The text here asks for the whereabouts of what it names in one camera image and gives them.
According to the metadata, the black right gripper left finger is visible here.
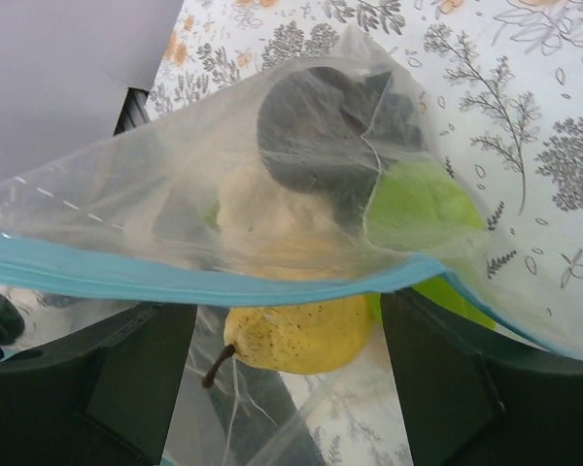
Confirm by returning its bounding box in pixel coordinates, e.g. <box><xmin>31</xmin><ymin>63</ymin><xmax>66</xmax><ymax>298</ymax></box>
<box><xmin>0</xmin><ymin>303</ymin><xmax>196</xmax><ymax>465</ymax></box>

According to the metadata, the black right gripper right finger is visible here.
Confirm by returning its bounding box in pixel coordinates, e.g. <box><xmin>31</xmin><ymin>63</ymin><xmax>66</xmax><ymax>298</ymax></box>
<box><xmin>381</xmin><ymin>289</ymin><xmax>583</xmax><ymax>465</ymax></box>

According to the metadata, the yellow pear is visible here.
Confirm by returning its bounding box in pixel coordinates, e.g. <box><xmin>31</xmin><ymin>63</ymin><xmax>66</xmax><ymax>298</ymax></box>
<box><xmin>202</xmin><ymin>293</ymin><xmax>380</xmax><ymax>388</ymax></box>

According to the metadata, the green starfruit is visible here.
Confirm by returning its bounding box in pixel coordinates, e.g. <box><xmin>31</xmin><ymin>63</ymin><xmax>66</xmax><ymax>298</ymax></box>
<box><xmin>363</xmin><ymin>159</ymin><xmax>497</xmax><ymax>331</ymax></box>

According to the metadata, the clear zip top bag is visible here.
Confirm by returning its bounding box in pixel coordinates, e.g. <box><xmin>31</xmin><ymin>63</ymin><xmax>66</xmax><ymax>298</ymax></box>
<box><xmin>0</xmin><ymin>17</ymin><xmax>583</xmax><ymax>465</ymax></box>

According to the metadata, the dark brown mangosteen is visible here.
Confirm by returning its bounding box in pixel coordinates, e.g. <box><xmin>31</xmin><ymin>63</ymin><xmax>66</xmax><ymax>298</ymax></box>
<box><xmin>257</xmin><ymin>66</ymin><xmax>423</xmax><ymax>221</ymax></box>

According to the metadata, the floral tablecloth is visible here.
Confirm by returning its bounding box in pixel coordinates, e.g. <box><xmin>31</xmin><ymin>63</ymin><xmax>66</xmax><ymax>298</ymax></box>
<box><xmin>148</xmin><ymin>0</ymin><xmax>583</xmax><ymax>466</ymax></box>

